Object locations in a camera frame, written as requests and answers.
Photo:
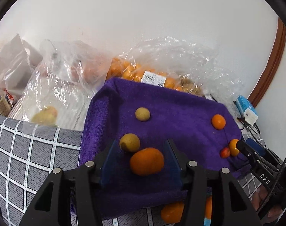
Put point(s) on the oval orange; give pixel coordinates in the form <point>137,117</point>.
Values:
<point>234,147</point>

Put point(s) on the pile of oranges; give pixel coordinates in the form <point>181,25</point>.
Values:
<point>172,213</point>

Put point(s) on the red cherry tomato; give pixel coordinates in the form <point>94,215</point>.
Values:
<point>225,152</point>

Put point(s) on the purple towel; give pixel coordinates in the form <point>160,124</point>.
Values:
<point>176,113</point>

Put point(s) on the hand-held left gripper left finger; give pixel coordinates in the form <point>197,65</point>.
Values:
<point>108,164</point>

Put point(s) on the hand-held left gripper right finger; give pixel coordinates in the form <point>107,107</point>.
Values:
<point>172,162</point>

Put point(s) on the kiwi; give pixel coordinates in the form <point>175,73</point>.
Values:
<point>130,142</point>
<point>143,114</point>

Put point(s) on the brown wooden door frame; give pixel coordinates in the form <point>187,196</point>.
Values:
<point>270,68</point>

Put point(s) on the large orange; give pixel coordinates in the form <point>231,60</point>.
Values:
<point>147,161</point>

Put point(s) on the person's right hand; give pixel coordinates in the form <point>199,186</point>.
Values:
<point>259,197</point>

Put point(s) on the white and blue charger box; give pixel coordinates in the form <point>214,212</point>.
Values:
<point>246,109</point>

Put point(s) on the grey plastic bag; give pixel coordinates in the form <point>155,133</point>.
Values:
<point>13,61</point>

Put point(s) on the blue star-shaped card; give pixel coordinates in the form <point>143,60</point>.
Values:
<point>207,221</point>

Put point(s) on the plastic bottle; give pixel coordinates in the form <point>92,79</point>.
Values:
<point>0,100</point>

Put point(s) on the clear plastic bag of oranges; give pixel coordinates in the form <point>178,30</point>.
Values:
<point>171,63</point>

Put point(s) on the small round orange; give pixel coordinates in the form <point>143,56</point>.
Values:
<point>218,121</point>

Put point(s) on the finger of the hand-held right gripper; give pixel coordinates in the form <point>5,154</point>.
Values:
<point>257,147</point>
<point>247,150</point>

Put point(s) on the yellow pear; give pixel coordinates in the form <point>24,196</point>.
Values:
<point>45,117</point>

